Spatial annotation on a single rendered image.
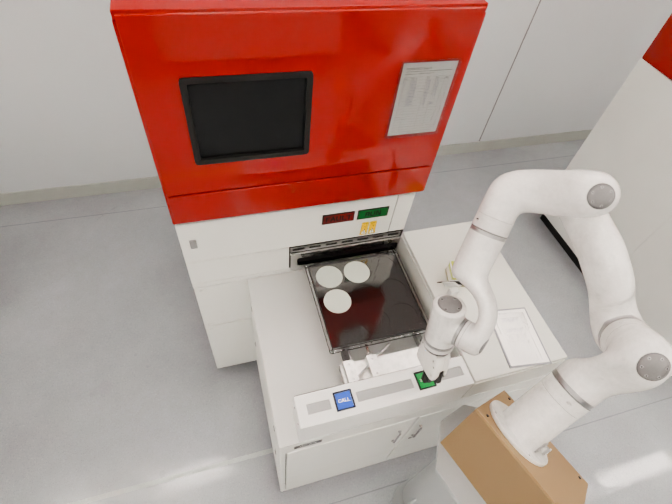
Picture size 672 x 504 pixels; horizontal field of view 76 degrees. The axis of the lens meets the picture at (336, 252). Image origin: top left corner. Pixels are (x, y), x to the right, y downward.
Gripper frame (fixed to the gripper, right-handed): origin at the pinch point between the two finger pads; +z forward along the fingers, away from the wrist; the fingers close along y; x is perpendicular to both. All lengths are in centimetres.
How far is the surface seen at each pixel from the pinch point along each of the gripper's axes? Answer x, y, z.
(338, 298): -16.2, -38.7, 1.4
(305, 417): -37.9, 1.0, 3.6
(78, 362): -134, -100, 80
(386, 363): -7.1, -13.1, 8.9
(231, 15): -44, -35, -90
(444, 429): 5.6, 8.2, 19.6
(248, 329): -48, -68, 44
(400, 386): -8.0, -1.0, 3.6
